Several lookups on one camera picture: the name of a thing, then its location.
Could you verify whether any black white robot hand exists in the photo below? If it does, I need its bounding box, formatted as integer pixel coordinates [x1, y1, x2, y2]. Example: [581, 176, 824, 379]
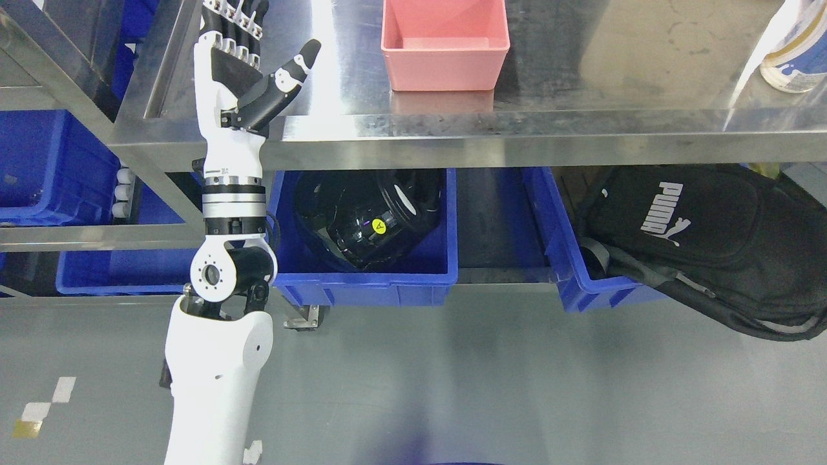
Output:
[194, 1, 322, 183]

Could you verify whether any pink plastic storage box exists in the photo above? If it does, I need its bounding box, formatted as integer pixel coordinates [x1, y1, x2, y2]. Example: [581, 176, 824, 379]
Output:
[381, 1, 510, 92]

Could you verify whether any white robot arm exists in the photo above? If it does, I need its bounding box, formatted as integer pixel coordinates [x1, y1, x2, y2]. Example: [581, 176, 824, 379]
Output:
[163, 169, 277, 464]

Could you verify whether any black round device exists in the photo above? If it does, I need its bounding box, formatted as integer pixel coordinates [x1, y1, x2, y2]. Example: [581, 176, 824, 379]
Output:
[293, 169, 446, 272]

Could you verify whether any blue bin with black device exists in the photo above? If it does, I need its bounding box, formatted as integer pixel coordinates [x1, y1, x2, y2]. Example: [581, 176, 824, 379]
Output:
[268, 169, 459, 306]

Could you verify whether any blue bin far left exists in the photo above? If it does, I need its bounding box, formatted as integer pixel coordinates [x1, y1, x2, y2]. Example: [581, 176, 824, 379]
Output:
[1, 110, 121, 227]

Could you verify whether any blue bin lower left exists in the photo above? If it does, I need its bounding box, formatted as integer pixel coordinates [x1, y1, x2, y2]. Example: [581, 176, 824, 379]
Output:
[56, 181, 201, 296]

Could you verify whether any blue bin under backpack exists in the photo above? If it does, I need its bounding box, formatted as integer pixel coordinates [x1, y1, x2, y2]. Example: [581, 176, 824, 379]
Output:
[521, 167, 665, 313]

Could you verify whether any black Puma backpack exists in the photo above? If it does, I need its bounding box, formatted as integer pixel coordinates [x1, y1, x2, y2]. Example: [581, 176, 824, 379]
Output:
[574, 164, 826, 342]

